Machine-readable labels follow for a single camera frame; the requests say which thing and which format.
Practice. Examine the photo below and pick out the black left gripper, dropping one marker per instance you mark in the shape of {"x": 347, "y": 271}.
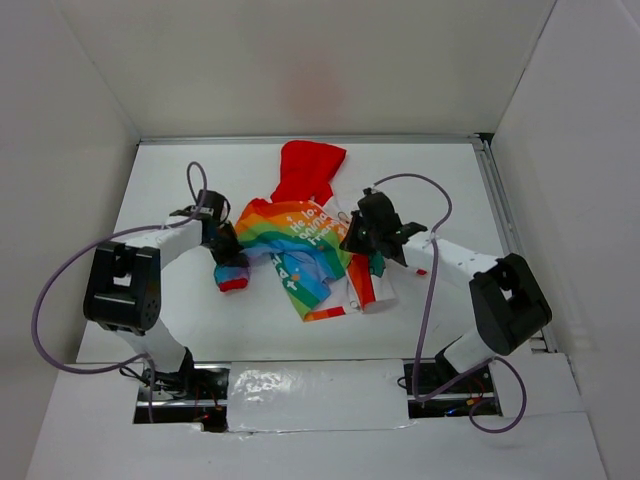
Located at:
{"x": 233, "y": 256}

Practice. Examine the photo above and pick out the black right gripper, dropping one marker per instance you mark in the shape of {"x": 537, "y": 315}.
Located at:
{"x": 351, "y": 242}

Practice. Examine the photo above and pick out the rainbow children's zip jacket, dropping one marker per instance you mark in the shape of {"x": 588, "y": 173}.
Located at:
{"x": 300, "y": 227}

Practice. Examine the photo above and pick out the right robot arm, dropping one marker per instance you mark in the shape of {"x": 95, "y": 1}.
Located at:
{"x": 508, "y": 304}

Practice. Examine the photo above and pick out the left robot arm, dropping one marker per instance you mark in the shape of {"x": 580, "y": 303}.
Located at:
{"x": 123, "y": 294}

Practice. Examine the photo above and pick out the white front cover panel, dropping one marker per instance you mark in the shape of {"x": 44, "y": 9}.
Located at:
{"x": 283, "y": 397}

